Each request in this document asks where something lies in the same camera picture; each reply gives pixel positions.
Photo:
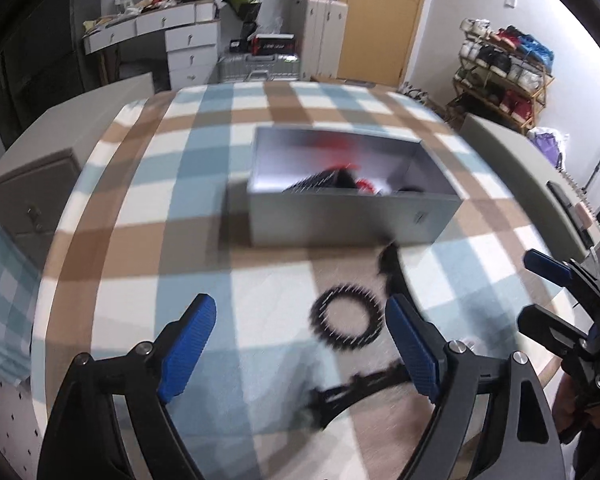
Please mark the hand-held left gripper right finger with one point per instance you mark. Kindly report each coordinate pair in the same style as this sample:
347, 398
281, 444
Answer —
412, 350

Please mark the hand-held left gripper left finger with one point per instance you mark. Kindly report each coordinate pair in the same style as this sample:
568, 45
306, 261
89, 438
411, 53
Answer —
187, 350

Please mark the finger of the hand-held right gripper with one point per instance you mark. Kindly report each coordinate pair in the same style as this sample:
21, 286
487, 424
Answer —
545, 262
545, 325

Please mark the long black hair clip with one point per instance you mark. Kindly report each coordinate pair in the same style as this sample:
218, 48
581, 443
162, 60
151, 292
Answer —
350, 390

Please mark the black claw hair clip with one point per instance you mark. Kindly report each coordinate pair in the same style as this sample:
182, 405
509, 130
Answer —
390, 260

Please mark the silver grey box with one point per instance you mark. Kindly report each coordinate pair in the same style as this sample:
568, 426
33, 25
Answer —
330, 220

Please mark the person's right hand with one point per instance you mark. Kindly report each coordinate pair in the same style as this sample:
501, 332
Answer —
572, 417

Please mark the small beige item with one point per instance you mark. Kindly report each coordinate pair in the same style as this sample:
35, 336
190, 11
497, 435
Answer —
582, 215

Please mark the grey plain cabinet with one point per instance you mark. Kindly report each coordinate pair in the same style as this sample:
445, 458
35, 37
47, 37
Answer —
510, 160

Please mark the purple bag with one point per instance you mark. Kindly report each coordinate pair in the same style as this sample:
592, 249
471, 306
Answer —
547, 147

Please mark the plaid tablecloth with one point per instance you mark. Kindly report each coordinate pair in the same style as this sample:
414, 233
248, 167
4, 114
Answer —
180, 210

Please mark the wooden shoe rack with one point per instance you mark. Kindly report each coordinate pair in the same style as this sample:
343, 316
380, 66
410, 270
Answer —
542, 95

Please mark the white perforated board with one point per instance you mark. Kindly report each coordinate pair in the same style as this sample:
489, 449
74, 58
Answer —
10, 435

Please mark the light blue plaid cloth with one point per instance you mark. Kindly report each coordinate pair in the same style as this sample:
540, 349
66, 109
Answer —
0, 285

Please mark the pile of mixed shoes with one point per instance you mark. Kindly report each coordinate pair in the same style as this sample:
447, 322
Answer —
422, 97

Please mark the rows of sneakers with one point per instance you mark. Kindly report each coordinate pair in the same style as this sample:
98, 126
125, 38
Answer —
500, 60

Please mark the grey drawer cabinet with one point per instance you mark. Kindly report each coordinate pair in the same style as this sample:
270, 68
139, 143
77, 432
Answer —
30, 185

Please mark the brown cardboard box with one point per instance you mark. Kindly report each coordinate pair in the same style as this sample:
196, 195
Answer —
330, 80

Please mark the silver suitcase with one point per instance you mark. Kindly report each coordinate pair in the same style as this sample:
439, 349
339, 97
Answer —
260, 67

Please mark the tan wooden door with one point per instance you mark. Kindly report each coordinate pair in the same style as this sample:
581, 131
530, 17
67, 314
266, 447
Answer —
380, 20

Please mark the dark grey refrigerator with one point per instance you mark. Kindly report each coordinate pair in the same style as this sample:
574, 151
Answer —
85, 60

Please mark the small black box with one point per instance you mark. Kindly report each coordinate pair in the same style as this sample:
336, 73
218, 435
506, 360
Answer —
236, 46

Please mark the white upright suitcase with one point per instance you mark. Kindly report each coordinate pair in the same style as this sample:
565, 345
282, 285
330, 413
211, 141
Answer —
315, 35

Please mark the dark wardrobe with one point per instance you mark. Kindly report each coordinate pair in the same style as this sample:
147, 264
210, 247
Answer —
30, 60

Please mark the white desk with drawers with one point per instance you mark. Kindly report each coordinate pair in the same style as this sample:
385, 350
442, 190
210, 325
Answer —
175, 15

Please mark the pile of desk clutter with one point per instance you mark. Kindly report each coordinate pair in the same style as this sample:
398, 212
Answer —
135, 7

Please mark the black wrapped flower bouquet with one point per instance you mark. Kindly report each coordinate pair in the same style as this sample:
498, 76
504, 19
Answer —
245, 7

